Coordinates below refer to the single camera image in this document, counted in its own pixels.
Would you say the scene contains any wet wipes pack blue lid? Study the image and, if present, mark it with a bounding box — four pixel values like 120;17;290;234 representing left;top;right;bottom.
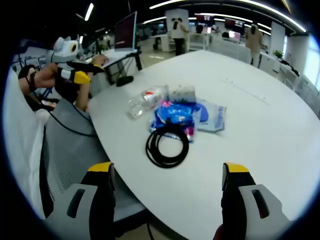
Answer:
193;98;227;133

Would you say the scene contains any black laptop stand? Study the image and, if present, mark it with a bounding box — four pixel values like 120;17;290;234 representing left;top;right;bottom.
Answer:
104;52;144;85

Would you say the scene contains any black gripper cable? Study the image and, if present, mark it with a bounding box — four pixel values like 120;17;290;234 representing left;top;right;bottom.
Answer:
24;72;98;138

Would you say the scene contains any red wall screen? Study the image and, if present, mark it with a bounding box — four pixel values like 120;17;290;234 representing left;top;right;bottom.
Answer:
224;19;245;29
196;14;216;22

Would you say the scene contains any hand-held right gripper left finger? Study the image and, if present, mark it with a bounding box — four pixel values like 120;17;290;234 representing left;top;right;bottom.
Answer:
44;161;117;240

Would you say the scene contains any grey mesh office chair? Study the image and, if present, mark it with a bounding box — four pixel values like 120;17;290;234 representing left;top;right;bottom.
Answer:
39;98;148;223

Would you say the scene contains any white table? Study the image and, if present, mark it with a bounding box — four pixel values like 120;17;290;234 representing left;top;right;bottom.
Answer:
86;49;317;240

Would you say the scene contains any clear plastic water bottle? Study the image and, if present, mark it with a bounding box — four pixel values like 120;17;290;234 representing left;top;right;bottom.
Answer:
127;84;170;120

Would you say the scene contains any black oval case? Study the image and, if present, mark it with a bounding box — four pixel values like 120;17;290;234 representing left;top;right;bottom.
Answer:
116;75;135;88

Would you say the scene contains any person's right hand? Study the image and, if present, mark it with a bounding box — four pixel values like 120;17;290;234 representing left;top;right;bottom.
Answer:
212;223;226;240

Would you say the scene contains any person's left hand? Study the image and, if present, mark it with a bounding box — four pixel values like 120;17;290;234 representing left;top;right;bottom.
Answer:
34;62;61;89

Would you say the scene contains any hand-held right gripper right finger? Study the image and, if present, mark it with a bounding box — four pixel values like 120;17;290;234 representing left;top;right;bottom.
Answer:
220;161;291;240

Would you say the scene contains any blue tissue pack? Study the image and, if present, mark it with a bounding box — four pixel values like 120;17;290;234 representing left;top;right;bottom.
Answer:
149;99;201;145

